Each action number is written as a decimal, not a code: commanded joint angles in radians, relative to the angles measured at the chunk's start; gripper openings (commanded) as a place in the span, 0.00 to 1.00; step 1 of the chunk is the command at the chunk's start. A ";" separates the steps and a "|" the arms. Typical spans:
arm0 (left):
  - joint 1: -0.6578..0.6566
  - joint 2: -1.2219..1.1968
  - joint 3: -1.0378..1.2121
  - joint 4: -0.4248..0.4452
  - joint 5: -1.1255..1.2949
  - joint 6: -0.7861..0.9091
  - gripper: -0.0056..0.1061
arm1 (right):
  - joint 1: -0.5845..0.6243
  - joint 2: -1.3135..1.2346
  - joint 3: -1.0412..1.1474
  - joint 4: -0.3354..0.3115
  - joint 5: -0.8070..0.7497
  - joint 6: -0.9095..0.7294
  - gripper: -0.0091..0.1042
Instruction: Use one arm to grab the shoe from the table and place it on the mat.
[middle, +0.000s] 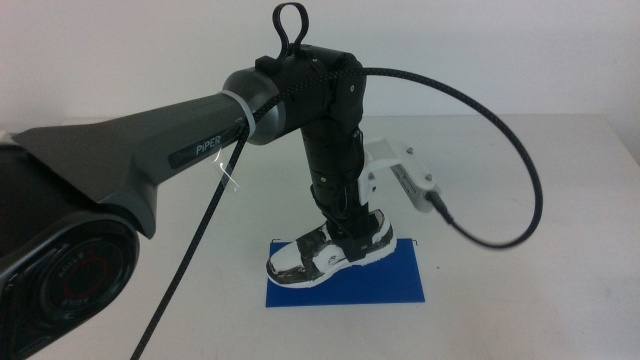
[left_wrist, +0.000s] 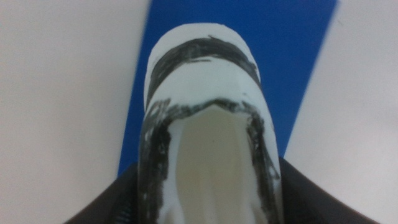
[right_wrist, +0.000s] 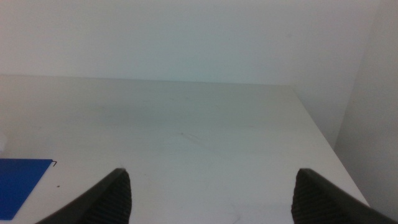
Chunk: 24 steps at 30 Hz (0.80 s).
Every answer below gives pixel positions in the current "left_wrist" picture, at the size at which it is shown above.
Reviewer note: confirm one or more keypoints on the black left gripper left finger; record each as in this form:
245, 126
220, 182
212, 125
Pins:
115, 202

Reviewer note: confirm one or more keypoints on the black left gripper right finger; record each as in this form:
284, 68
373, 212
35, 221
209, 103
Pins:
314, 202

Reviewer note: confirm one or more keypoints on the black and white shoe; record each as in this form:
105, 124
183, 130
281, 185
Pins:
205, 130

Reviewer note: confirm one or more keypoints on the blue rectangular mat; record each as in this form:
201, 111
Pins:
280, 62

